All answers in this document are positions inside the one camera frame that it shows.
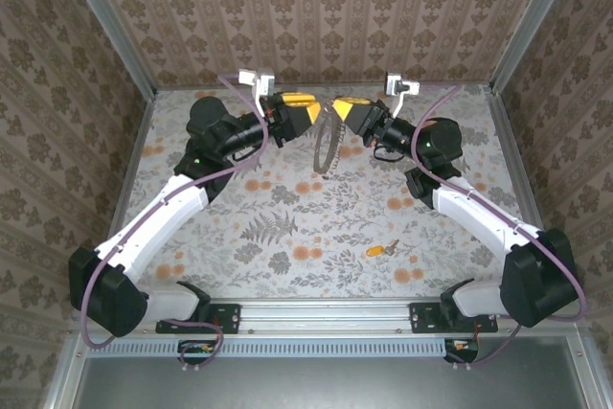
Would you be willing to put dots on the key with yellow tag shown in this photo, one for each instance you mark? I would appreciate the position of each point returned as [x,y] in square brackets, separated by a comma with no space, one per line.
[375,252]

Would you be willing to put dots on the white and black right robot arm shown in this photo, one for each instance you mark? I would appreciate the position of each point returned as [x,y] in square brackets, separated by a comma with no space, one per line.
[479,217]

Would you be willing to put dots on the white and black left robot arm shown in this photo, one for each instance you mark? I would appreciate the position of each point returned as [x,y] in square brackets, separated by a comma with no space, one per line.
[153,222]

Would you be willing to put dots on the black connector board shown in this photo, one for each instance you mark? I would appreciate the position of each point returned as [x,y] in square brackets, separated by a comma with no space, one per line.
[467,354]
[196,354]

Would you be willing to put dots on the grey metal sheet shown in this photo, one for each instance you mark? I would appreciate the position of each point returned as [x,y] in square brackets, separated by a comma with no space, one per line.
[325,385]

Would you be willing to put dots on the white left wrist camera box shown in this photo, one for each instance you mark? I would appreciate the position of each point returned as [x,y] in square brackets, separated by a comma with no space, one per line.
[265,81]

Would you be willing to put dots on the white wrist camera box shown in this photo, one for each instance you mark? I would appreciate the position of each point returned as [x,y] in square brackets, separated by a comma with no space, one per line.
[395,83]
[265,81]

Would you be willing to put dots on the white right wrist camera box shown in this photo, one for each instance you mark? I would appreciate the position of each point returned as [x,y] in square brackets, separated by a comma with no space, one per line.
[395,83]

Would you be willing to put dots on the aluminium table side rail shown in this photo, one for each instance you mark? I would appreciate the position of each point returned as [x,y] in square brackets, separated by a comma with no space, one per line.
[139,150]
[506,141]

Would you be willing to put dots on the aluminium frame post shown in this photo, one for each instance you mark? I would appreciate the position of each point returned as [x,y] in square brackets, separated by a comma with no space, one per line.
[110,21]
[531,21]

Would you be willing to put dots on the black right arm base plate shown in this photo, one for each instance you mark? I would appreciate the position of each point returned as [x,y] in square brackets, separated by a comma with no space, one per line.
[424,318]

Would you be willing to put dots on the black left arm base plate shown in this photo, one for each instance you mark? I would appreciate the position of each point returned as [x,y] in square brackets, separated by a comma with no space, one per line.
[225,318]

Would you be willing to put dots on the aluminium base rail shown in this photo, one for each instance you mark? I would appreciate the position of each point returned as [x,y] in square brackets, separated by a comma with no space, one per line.
[325,315]

